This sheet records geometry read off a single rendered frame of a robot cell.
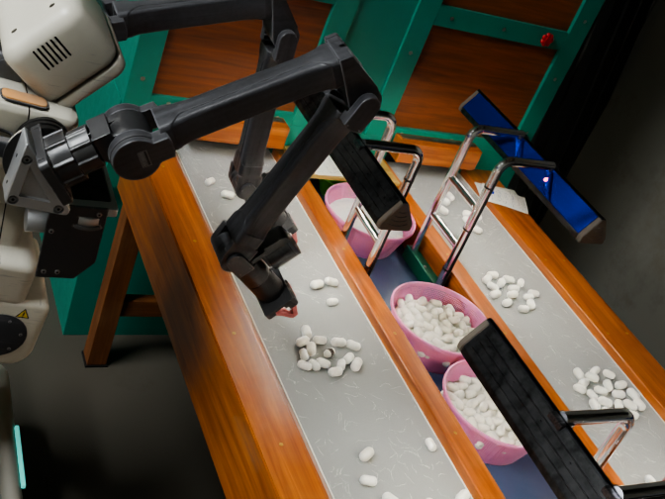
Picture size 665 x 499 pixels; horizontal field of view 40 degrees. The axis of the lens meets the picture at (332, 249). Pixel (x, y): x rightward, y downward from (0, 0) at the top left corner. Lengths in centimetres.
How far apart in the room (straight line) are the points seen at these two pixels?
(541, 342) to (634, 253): 154
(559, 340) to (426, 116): 83
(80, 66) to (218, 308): 66
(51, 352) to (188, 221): 85
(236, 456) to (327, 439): 18
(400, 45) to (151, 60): 71
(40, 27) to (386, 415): 101
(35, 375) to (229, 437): 110
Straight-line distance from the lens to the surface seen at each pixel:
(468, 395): 209
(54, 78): 154
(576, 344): 247
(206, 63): 248
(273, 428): 175
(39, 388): 278
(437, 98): 283
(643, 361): 252
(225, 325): 193
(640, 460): 223
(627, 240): 392
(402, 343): 209
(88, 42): 152
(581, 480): 148
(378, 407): 194
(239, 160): 207
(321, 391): 191
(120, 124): 146
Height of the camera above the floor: 195
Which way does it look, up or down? 31 degrees down
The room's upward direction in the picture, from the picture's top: 23 degrees clockwise
